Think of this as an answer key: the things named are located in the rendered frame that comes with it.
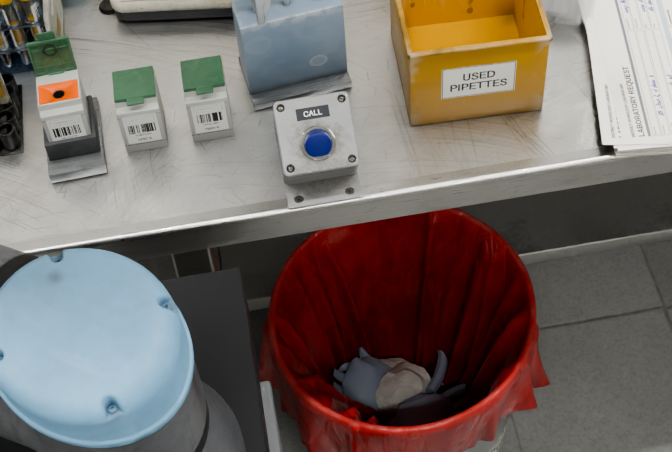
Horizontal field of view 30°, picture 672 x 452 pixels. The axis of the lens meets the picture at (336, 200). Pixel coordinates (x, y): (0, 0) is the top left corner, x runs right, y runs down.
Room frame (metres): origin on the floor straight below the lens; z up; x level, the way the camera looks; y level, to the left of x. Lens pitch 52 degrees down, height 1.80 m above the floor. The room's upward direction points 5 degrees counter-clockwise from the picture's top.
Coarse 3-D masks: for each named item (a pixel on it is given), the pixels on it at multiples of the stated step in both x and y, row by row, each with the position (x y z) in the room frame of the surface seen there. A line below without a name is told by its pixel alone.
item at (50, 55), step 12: (48, 36) 0.84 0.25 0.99; (36, 48) 0.84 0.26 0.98; (48, 48) 0.84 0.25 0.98; (60, 48) 0.84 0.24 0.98; (36, 60) 0.84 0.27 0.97; (48, 60) 0.84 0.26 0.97; (60, 60) 0.84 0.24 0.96; (72, 60) 0.84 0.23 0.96; (36, 72) 0.83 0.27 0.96; (48, 72) 0.83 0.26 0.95; (60, 72) 0.83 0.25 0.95
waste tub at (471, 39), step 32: (416, 0) 0.92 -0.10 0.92; (448, 0) 0.92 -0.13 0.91; (480, 0) 0.93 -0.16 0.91; (512, 0) 0.93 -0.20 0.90; (416, 32) 0.91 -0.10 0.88; (448, 32) 0.91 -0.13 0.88; (480, 32) 0.91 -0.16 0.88; (512, 32) 0.90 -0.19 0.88; (544, 32) 0.81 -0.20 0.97; (416, 64) 0.79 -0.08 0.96; (448, 64) 0.80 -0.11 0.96; (480, 64) 0.80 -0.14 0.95; (512, 64) 0.80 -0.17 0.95; (544, 64) 0.80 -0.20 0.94; (416, 96) 0.79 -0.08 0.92; (448, 96) 0.80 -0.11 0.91; (480, 96) 0.80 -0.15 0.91; (512, 96) 0.80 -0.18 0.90
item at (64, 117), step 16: (48, 80) 0.83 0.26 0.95; (64, 80) 0.82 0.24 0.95; (80, 80) 0.83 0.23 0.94; (48, 96) 0.80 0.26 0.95; (64, 96) 0.80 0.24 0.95; (80, 96) 0.80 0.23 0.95; (48, 112) 0.79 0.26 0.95; (64, 112) 0.79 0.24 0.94; (80, 112) 0.79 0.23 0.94; (48, 128) 0.79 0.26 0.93; (64, 128) 0.79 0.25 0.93; (80, 128) 0.79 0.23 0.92
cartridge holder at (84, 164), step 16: (96, 112) 0.84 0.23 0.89; (96, 128) 0.81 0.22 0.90; (48, 144) 0.78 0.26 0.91; (64, 144) 0.78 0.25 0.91; (80, 144) 0.78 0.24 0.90; (96, 144) 0.79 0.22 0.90; (48, 160) 0.78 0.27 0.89; (64, 160) 0.78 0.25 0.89; (80, 160) 0.78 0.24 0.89; (96, 160) 0.78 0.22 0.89; (64, 176) 0.76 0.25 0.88; (80, 176) 0.77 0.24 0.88
